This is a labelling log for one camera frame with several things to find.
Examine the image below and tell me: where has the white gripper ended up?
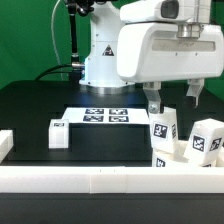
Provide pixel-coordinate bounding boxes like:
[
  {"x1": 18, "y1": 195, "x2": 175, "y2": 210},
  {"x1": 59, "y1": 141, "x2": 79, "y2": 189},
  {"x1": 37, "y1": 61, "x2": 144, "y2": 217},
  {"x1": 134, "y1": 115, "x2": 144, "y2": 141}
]
[{"x1": 117, "y1": 0, "x2": 224, "y2": 114}]

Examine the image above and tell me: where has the white round stool seat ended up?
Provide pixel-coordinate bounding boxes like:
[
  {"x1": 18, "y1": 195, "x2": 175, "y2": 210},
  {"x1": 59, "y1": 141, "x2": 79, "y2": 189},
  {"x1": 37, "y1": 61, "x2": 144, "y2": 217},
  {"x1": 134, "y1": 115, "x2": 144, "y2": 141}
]
[{"x1": 152, "y1": 140, "x2": 216, "y2": 167}]

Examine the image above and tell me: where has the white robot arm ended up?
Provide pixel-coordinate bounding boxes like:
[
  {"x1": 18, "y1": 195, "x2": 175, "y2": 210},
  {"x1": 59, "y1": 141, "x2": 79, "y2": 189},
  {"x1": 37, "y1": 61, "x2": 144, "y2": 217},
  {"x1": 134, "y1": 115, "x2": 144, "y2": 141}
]
[{"x1": 80, "y1": 0, "x2": 224, "y2": 113}]

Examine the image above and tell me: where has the white marker sheet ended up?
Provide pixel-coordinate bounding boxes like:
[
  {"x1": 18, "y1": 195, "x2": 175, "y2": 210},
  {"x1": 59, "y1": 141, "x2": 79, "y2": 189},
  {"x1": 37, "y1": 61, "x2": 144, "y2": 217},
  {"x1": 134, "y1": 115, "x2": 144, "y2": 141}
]
[{"x1": 62, "y1": 107, "x2": 149, "y2": 125}]

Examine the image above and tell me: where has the white left fence bar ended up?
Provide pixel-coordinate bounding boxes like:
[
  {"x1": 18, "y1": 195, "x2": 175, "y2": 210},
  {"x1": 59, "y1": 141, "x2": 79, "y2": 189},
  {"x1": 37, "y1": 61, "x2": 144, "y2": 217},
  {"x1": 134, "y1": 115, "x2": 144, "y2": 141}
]
[{"x1": 0, "y1": 130, "x2": 14, "y2": 163}]

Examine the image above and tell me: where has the white front fence bar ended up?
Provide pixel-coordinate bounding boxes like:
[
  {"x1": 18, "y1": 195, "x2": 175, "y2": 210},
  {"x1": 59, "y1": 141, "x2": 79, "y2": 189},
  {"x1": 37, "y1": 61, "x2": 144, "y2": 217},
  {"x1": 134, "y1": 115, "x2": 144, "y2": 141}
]
[{"x1": 0, "y1": 166, "x2": 224, "y2": 194}]

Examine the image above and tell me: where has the black base cable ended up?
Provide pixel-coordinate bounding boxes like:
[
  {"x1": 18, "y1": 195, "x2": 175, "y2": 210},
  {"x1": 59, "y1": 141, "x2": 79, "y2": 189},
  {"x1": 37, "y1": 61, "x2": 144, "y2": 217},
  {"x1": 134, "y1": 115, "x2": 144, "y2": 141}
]
[{"x1": 34, "y1": 64, "x2": 74, "y2": 82}]

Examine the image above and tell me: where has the grey hanging cable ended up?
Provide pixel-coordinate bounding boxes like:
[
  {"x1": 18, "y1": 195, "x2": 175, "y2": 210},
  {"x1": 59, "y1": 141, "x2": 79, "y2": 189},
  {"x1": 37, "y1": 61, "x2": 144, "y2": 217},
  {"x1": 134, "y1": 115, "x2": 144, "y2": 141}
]
[{"x1": 50, "y1": 0, "x2": 65, "y2": 81}]

